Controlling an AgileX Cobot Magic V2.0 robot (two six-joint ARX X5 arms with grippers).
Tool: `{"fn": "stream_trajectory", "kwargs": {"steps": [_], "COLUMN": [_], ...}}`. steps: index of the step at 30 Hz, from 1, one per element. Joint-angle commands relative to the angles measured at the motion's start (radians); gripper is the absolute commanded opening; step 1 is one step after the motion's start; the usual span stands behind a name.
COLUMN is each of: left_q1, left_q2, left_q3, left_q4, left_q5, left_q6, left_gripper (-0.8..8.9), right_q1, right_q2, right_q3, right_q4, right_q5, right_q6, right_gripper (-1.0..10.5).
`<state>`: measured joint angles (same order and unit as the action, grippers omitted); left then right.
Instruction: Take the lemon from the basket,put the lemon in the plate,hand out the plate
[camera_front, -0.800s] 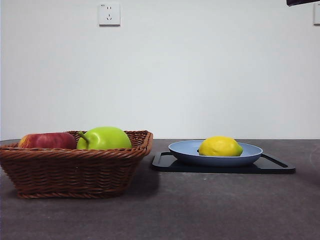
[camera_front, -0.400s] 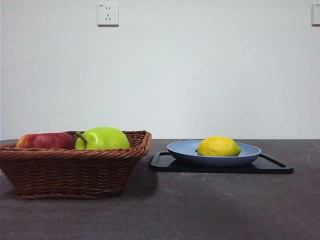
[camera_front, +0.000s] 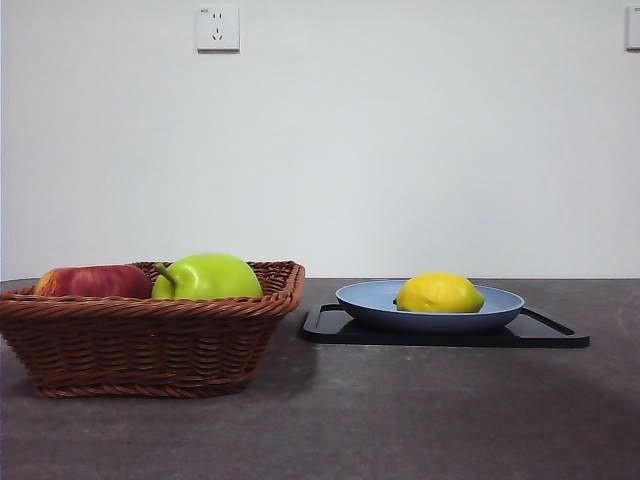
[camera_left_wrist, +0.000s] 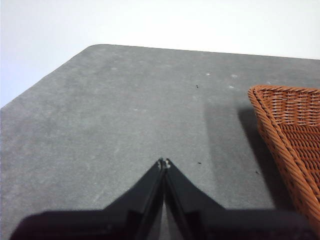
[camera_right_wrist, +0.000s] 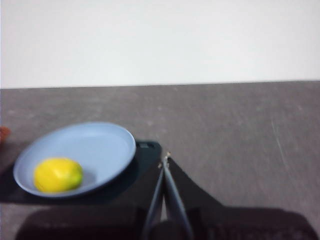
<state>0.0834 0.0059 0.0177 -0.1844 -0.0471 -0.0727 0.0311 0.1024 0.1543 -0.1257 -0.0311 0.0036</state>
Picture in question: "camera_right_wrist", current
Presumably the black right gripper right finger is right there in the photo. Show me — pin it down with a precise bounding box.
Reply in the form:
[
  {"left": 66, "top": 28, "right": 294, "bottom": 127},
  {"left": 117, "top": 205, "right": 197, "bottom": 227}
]
[{"left": 159, "top": 156, "right": 319, "bottom": 240}]

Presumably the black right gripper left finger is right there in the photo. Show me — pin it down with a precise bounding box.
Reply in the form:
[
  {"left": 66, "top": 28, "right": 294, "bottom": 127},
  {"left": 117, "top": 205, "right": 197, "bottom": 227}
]
[{"left": 14, "top": 161, "right": 166, "bottom": 240}]

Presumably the yellow lemon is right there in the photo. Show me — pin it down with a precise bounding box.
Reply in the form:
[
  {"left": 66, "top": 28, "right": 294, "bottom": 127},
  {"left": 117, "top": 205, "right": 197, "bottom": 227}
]
[{"left": 33, "top": 157, "right": 84, "bottom": 193}]

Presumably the blue round plate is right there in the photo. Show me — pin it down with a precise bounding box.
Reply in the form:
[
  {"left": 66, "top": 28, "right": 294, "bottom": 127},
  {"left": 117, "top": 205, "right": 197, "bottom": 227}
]
[{"left": 12, "top": 121, "right": 137, "bottom": 200}]

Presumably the brown wicker basket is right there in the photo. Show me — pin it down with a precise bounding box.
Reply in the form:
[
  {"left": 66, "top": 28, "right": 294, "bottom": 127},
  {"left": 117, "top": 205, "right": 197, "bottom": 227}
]
[{"left": 0, "top": 126, "right": 11, "bottom": 145}]

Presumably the black rectangular tray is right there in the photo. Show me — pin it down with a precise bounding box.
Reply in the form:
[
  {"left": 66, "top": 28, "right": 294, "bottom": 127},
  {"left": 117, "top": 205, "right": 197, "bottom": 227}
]
[{"left": 0, "top": 139, "right": 163, "bottom": 206}]

